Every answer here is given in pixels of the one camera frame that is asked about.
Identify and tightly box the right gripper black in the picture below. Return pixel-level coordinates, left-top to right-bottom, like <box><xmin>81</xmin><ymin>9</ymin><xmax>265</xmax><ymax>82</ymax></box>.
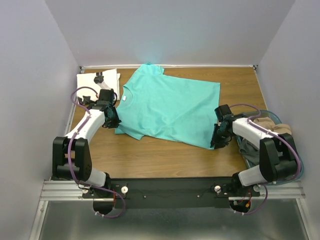
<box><xmin>209</xmin><ymin>123</ymin><xmax>231</xmax><ymax>149</ymax></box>

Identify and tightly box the teal t shirt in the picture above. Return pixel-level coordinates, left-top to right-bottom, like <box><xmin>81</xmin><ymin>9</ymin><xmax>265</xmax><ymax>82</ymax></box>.
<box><xmin>115</xmin><ymin>64</ymin><xmax>221</xmax><ymax>149</ymax></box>

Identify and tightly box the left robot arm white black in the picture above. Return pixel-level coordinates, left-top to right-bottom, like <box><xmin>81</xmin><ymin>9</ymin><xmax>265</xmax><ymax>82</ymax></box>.
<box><xmin>52</xmin><ymin>88</ymin><xmax>121</xmax><ymax>198</ymax></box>

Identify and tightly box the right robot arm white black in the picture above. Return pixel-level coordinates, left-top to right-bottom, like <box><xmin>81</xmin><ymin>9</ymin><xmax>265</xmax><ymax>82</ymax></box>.
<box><xmin>210</xmin><ymin>104</ymin><xmax>302</xmax><ymax>196</ymax></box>

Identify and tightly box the grey t shirt in basket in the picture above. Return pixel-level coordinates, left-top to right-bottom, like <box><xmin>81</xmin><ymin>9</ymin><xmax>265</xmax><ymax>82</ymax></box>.
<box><xmin>239</xmin><ymin>138</ymin><xmax>260</xmax><ymax>166</ymax></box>

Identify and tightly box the folded white printed t shirt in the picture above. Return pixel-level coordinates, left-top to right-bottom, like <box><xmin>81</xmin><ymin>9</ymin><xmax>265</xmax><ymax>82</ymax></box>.
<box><xmin>76</xmin><ymin>68</ymin><xmax>121</xmax><ymax>105</ymax></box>

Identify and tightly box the beige t shirt in basket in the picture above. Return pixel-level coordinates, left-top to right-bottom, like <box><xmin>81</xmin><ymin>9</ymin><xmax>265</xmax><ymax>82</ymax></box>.
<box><xmin>253</xmin><ymin>117</ymin><xmax>292</xmax><ymax>135</ymax></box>

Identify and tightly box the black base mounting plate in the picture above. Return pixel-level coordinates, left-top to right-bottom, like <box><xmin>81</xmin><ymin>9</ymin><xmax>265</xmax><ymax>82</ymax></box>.
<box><xmin>82</xmin><ymin>176</ymin><xmax>260</xmax><ymax>209</ymax></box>

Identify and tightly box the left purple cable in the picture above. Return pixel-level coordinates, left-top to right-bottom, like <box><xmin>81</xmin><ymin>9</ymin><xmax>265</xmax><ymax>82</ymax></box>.
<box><xmin>67</xmin><ymin>86</ymin><xmax>126</xmax><ymax>219</ymax></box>

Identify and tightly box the aluminium left side rail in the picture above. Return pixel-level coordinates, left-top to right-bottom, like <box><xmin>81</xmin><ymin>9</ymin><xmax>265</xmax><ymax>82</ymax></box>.
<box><xmin>55</xmin><ymin>96</ymin><xmax>78</xmax><ymax>172</ymax></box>

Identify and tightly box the aluminium rail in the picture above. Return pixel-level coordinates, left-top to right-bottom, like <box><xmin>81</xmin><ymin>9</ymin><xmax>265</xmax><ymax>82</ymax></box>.
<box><xmin>79</xmin><ymin>64</ymin><xmax>258</xmax><ymax>71</ymax></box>
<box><xmin>40</xmin><ymin>180</ymin><xmax>306</xmax><ymax>201</ymax></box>
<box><xmin>55</xmin><ymin>96</ymin><xmax>78</xmax><ymax>172</ymax></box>

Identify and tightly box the aluminium back rail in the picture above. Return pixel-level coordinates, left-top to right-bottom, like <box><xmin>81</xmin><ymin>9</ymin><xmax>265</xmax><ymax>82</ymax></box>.
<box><xmin>79</xmin><ymin>64</ymin><xmax>258</xmax><ymax>71</ymax></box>

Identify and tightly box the aluminium front rail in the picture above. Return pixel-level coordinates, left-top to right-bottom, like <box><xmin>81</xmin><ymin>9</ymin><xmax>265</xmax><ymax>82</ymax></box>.
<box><xmin>40</xmin><ymin>180</ymin><xmax>306</xmax><ymax>201</ymax></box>

